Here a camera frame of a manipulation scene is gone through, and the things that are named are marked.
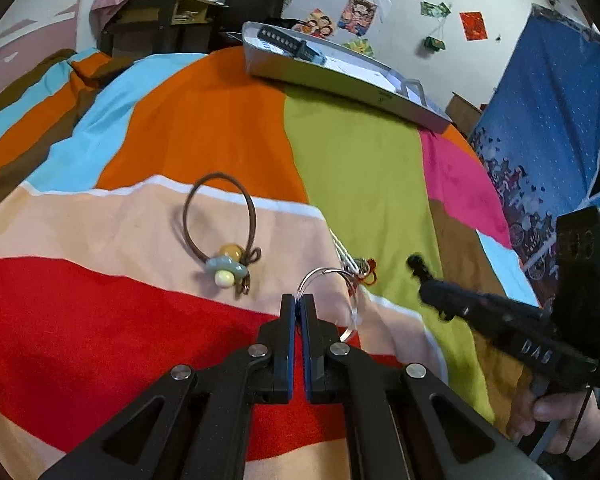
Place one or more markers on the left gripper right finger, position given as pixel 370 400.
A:
pixel 402 422

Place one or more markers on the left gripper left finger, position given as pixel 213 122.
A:
pixel 192 424

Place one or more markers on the clear plastic hair clip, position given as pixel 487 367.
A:
pixel 413 90

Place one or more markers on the white keychain with ring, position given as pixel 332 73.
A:
pixel 356 266

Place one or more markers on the right hand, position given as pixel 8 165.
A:
pixel 577 414

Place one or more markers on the blue fabric wardrobe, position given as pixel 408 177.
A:
pixel 539 138

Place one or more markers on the colourful striped bedspread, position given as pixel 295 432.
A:
pixel 154 213

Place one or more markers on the green hanging pouch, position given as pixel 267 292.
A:
pixel 434 44

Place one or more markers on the red paper square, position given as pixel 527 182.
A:
pixel 474 26

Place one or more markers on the yellow bear sticker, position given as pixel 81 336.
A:
pixel 360 46

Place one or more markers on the grey shallow tray box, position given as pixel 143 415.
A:
pixel 282 54

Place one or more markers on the cartoon character poster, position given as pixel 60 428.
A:
pixel 357 16

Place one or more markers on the dark wooden desk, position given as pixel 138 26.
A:
pixel 144 27

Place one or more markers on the cartoon family sticker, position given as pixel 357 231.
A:
pixel 317 24

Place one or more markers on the black office chair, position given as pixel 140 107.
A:
pixel 237 12

